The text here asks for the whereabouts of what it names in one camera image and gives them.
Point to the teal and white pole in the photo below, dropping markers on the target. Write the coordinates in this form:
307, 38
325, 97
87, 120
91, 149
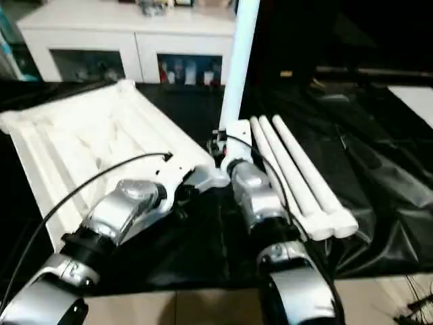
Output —
32, 74

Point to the white plastic table leg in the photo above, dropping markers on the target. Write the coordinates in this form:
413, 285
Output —
240, 67
304, 159
258, 135
280, 155

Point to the white glass door cabinet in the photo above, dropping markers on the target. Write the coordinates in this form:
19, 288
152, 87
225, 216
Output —
135, 44

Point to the long black rod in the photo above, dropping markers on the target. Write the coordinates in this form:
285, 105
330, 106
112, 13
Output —
372, 71

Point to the small yellow label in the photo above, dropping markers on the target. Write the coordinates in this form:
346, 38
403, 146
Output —
286, 72

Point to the small grey patterned ornament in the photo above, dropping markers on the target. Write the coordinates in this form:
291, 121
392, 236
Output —
152, 6

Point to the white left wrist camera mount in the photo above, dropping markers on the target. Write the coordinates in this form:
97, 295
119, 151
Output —
172, 179

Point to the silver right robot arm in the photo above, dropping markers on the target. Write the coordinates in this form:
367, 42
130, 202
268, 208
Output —
257, 196

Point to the flat white board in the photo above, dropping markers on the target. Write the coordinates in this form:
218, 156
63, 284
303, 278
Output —
412, 101

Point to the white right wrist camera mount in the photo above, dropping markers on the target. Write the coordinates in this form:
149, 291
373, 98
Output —
240, 152

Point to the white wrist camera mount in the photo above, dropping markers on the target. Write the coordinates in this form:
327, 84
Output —
240, 152
172, 179

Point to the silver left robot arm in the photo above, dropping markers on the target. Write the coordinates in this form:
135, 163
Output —
121, 210

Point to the black work mat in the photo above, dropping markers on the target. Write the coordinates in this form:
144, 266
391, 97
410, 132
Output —
169, 257

